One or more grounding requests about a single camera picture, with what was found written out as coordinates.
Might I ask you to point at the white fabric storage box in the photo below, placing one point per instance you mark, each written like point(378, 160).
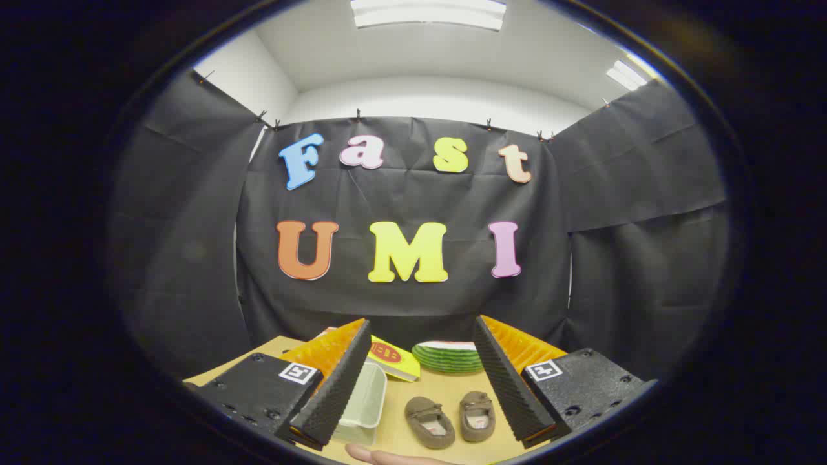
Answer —
point(368, 397)

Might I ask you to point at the brown moccasin shoe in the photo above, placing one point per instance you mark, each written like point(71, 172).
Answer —
point(477, 413)
point(429, 426)

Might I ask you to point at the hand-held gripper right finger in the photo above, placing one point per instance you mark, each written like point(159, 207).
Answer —
point(507, 387)

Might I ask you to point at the small ceiling light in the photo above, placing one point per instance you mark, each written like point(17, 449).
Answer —
point(625, 75)

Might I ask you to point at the long ceiling light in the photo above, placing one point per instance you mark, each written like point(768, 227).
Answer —
point(426, 13)

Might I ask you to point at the watermelon slice plush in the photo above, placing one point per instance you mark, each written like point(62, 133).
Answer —
point(446, 358)

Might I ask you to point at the yellow book with red circle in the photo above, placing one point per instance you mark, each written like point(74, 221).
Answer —
point(394, 358)

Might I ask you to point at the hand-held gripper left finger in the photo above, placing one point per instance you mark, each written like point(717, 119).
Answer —
point(336, 394)

